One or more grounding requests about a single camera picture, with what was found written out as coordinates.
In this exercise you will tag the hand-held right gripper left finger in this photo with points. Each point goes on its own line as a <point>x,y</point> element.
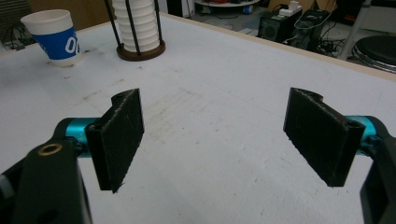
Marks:
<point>118,140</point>

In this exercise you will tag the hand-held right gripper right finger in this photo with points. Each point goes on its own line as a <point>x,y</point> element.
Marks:
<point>320,137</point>

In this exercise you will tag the blue banded paper cup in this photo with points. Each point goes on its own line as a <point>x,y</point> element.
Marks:
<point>56,43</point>

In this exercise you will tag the white table mat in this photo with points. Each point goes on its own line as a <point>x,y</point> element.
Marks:
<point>218,77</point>

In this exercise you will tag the stack of white paper cups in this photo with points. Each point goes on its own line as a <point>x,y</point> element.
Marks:
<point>141,28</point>

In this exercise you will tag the round white table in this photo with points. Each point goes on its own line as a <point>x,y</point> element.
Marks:
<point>227,3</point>

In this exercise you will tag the white power strip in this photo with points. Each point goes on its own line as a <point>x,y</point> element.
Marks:
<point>291,11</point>

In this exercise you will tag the grey metal stand leg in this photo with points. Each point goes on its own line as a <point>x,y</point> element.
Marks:
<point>355,31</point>

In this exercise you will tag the black round stool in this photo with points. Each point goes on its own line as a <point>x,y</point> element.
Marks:
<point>378,51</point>

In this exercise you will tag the small cardboard box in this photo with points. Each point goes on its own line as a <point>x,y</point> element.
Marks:
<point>292,3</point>

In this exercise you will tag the black computer tower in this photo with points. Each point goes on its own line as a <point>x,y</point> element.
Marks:
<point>313,29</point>
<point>275,29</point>

